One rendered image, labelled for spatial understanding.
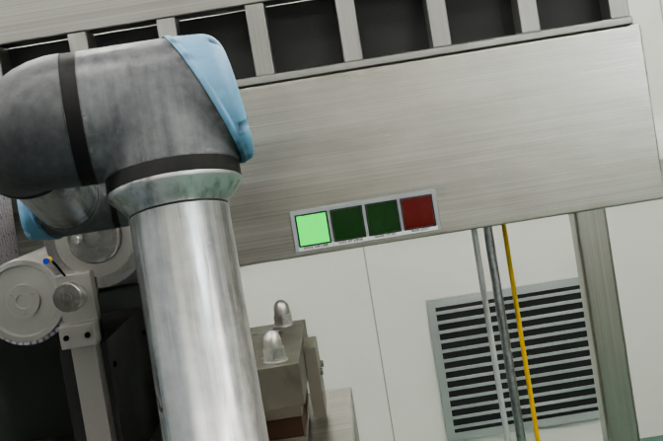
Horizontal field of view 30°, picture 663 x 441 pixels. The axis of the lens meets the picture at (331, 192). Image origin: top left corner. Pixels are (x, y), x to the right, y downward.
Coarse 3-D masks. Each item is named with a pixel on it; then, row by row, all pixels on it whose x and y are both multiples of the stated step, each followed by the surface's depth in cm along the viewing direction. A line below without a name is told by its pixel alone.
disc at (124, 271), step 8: (48, 240) 177; (48, 248) 178; (48, 256) 178; (56, 256) 178; (64, 264) 178; (128, 264) 178; (64, 272) 178; (112, 272) 178; (120, 272) 178; (128, 272) 178; (96, 280) 178; (104, 280) 178; (112, 280) 178; (120, 280) 178
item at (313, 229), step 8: (304, 216) 209; (312, 216) 209; (320, 216) 209; (304, 224) 209; (312, 224) 209; (320, 224) 209; (304, 232) 210; (312, 232) 210; (320, 232) 210; (328, 232) 210; (304, 240) 210; (312, 240) 210; (320, 240) 210; (328, 240) 210
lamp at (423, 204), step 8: (408, 200) 209; (416, 200) 209; (424, 200) 209; (408, 208) 209; (416, 208) 209; (424, 208) 209; (408, 216) 209; (416, 216) 209; (424, 216) 209; (432, 216) 209; (408, 224) 209; (416, 224) 209; (424, 224) 209; (432, 224) 209
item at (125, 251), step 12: (120, 228) 177; (60, 240) 177; (60, 252) 177; (120, 252) 177; (72, 264) 177; (84, 264) 177; (96, 264) 177; (108, 264) 177; (120, 264) 177; (96, 276) 177
